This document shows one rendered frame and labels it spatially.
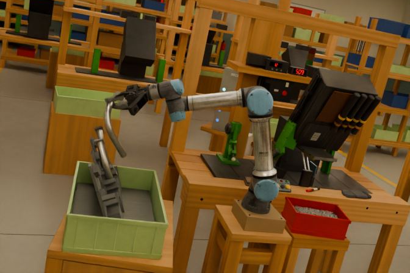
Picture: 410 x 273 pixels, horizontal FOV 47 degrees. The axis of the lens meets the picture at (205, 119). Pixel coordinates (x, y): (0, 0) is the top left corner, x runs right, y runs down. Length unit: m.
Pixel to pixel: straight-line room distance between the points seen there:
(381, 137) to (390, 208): 5.48
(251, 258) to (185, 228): 0.51
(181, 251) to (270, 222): 0.68
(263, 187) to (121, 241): 0.69
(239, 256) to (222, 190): 0.48
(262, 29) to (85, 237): 1.83
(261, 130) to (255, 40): 1.12
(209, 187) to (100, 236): 0.87
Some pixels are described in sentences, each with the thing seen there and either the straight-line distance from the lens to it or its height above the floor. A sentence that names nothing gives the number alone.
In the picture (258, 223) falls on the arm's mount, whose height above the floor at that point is 0.90.
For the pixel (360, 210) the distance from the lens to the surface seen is 3.19.
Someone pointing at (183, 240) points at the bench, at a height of 0.54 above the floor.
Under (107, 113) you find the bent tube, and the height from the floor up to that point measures 1.30.
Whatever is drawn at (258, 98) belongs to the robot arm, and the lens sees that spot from 2.15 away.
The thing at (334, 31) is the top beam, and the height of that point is 1.87.
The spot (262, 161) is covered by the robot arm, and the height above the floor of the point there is 1.22.
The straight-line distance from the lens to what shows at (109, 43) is 9.64.
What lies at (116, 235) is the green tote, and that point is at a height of 0.89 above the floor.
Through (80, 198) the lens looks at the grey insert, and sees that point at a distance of 2.42.
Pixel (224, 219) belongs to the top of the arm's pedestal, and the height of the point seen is 0.85.
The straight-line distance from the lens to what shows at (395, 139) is 8.93.
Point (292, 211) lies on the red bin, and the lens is 2.66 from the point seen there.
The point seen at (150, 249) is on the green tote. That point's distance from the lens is 2.09.
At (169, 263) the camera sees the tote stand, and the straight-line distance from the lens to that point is 2.11.
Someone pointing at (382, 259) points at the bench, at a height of 0.50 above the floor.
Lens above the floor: 1.87
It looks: 13 degrees down
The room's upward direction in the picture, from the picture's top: 12 degrees clockwise
